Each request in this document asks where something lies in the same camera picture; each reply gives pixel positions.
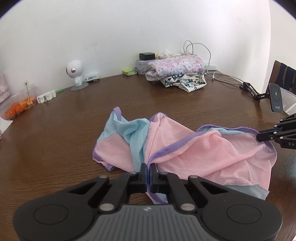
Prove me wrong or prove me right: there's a pink blue mesh garment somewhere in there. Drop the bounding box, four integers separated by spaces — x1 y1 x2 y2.
92 108 277 200

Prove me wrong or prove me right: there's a wooden chair with cushion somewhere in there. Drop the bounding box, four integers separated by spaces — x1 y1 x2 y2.
269 60 295 115

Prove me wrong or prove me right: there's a white power strip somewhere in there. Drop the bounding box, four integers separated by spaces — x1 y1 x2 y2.
205 64 217 71

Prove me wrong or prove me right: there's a folded cream teal-flower cloth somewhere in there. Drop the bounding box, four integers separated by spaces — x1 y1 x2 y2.
160 72 207 93

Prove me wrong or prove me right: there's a white digital clock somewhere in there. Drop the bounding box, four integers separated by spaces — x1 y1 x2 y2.
83 74 99 82

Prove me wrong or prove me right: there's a green sponge pack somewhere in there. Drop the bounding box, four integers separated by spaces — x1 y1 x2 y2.
122 69 137 76

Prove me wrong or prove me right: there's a folded pink floral cloth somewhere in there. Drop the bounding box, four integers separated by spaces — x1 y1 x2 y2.
145 55 205 81

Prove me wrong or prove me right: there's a white robot figurine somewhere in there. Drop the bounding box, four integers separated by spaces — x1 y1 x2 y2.
66 60 89 91

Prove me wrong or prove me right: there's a small black box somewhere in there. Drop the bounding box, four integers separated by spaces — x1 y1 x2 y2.
139 52 155 61

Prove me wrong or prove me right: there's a clear box of orange fruit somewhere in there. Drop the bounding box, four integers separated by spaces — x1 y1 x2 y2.
1 84 37 120

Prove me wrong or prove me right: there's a black wireless charger stand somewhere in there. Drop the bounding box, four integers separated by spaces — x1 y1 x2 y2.
239 82 283 113

